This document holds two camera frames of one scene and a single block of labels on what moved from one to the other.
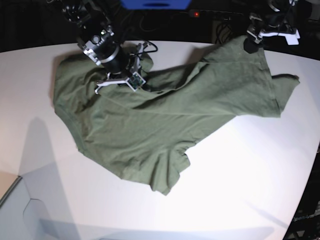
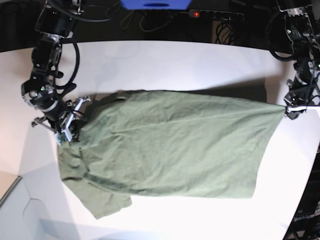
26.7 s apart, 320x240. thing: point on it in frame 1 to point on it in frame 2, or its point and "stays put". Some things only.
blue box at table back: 156,4 stays put
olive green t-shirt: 142,135 to 166,143
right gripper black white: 257,31 to 297,100
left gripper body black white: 135,79 to 60,120
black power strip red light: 215,15 stays put
